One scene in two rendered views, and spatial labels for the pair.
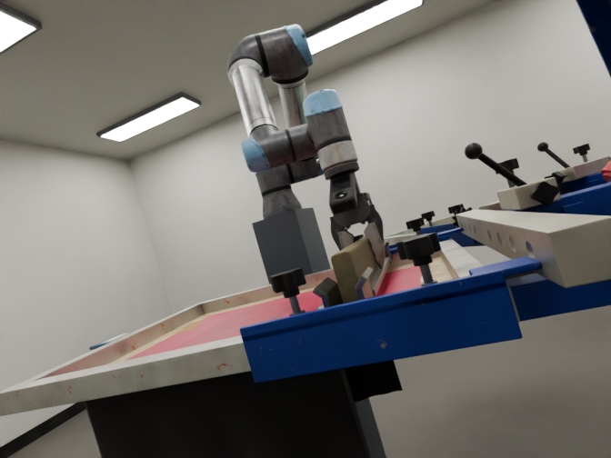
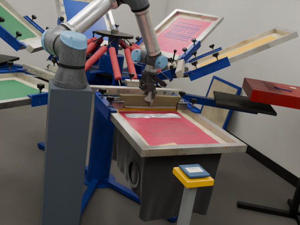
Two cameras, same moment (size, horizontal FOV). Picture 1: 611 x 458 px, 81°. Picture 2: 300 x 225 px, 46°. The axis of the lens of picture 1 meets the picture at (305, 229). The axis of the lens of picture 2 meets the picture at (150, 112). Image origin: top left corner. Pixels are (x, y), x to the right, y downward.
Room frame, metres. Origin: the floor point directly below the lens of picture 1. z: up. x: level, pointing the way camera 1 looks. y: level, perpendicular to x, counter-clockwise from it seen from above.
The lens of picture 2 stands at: (2.11, 1.45, 1.62)
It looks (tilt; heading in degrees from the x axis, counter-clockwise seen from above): 18 degrees down; 227
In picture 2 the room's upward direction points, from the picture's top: 9 degrees clockwise
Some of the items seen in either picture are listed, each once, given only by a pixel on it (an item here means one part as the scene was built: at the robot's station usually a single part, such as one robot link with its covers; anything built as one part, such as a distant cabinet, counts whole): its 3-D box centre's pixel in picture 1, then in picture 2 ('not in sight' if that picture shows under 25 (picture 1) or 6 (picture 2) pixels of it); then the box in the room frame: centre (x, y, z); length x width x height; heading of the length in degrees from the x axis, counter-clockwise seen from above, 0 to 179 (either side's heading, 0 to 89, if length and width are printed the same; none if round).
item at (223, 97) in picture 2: not in sight; (188, 96); (-0.01, -0.41, 0.91); 1.34 x 0.41 x 0.08; 133
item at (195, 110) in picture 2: (367, 325); (185, 107); (0.42, -0.04, 0.98); 0.30 x 0.05 x 0.07; 73
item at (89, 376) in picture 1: (274, 307); (163, 121); (0.75, 0.11, 0.97); 0.79 x 0.58 x 0.04; 73
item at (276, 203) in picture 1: (279, 202); (71, 73); (1.34, 0.07, 1.25); 0.15 x 0.15 x 0.10
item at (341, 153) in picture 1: (336, 159); (152, 68); (0.71, -0.10, 1.23); 0.08 x 0.08 x 0.05
